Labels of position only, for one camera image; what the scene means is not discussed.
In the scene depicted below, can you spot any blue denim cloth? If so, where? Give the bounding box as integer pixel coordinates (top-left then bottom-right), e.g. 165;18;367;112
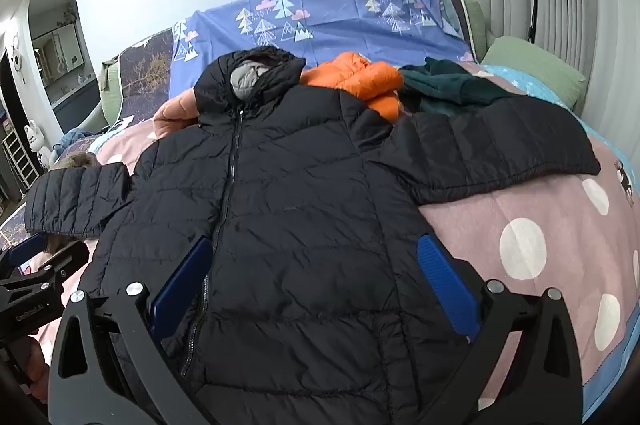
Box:
54;128;97;152

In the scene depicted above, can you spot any green sofa cushion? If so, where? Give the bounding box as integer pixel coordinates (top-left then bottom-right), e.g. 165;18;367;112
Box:
99;60;127;128

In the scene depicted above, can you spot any green pillow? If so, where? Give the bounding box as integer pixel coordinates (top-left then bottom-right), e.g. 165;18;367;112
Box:
481;36;587;112

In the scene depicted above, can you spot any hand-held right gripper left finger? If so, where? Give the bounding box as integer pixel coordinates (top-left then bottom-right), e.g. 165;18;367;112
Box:
47;236;216;425

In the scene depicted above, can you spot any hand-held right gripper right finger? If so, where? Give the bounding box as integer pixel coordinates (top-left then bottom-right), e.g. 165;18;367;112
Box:
416;235;585;425

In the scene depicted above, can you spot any pink polka-dot bedsheet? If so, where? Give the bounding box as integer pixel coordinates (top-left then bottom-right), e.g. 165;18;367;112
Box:
0;60;640;412

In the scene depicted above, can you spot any dark green garment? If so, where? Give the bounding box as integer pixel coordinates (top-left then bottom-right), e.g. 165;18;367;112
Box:
397;57;518;118

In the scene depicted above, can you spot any pink puffer jacket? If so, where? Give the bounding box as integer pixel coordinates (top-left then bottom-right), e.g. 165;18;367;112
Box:
152;89;201;140

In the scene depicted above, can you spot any blue tree-print quilt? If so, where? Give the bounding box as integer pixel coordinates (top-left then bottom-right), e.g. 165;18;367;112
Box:
169;0;481;102

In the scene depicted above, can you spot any orange puffer jacket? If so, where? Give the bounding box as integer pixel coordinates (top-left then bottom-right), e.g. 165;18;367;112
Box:
300;52;405;124

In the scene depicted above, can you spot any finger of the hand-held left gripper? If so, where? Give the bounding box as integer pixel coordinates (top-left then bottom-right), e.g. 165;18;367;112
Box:
0;234;47;269

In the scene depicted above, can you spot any brown fur-trimmed garment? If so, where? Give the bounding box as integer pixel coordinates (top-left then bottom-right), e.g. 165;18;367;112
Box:
49;152;102;178

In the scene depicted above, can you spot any metal shelf rack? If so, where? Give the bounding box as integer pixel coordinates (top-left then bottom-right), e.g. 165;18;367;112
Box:
0;125;34;194

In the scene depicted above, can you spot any brown tree-print cushion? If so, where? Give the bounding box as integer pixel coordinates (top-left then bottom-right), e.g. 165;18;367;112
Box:
117;27;177;122

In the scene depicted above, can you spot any black puffer jacket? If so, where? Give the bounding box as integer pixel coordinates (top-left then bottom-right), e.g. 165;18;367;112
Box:
24;46;601;425

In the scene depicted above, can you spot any light blue star blanket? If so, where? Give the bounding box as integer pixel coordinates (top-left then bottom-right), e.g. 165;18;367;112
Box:
481;64;593;128

